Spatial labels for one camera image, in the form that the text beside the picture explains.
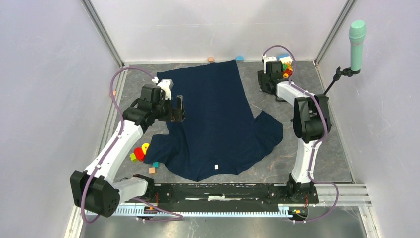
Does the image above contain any navy blue t-shirt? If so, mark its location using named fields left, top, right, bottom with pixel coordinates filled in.
left=144, top=60, right=283, bottom=182

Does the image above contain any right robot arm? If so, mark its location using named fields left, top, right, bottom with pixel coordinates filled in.
left=257, top=57, right=331, bottom=202

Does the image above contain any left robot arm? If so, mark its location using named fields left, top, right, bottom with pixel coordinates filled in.
left=70, top=79, right=186, bottom=217

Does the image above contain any colourful toy block car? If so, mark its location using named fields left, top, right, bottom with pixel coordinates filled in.
left=278, top=54, right=293, bottom=79

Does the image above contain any blue cup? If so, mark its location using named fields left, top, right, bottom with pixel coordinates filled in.
left=235, top=55, right=244, bottom=62

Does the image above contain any teal small block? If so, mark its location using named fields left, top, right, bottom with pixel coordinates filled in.
left=152, top=161, right=160, bottom=168

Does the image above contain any black microphone tripod stand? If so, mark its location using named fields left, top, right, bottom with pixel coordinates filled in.
left=323, top=67, right=361, bottom=95

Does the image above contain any mint green microphone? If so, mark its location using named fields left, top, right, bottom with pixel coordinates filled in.
left=348, top=20, right=367, bottom=72

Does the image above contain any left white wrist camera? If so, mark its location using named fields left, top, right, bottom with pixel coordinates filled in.
left=152, top=77, right=174, bottom=100

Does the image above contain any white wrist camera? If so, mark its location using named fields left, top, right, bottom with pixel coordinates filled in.
left=262, top=55, right=278, bottom=74
left=152, top=77, right=174, bottom=100

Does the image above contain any right black display frame box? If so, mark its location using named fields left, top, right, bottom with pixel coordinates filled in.
left=275, top=96, right=288, bottom=103

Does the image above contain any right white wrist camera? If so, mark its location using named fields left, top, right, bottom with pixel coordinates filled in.
left=262, top=55, right=278, bottom=74

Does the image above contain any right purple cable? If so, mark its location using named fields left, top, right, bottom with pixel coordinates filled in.
left=262, top=45, right=340, bottom=224

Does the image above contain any purple cable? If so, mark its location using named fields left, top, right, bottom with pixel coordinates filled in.
left=80, top=66, right=184, bottom=224
left=262, top=45, right=340, bottom=224

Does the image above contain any red yellow ring stacker toy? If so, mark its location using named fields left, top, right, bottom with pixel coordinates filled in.
left=129, top=143, right=150, bottom=162

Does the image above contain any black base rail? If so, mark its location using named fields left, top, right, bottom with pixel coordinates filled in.
left=141, top=183, right=319, bottom=214

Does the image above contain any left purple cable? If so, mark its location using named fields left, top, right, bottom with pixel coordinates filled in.
left=80, top=66, right=184, bottom=224

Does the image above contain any aluminium frame rail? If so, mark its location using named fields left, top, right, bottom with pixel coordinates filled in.
left=64, top=183, right=383, bottom=238

